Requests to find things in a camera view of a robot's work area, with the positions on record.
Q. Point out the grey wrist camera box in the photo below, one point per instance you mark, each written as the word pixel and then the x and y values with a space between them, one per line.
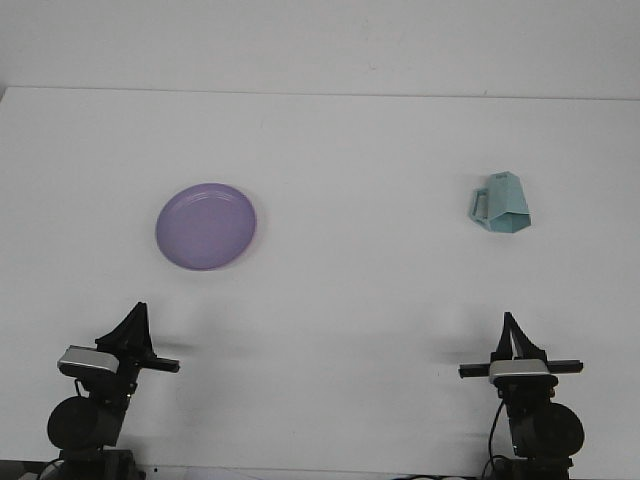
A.
pixel 520 370
pixel 87 360

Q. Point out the round purple plate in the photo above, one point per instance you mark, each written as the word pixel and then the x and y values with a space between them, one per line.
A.
pixel 205 227

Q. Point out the pale blue hexagonal cup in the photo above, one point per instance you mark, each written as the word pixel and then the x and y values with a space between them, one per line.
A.
pixel 510 197

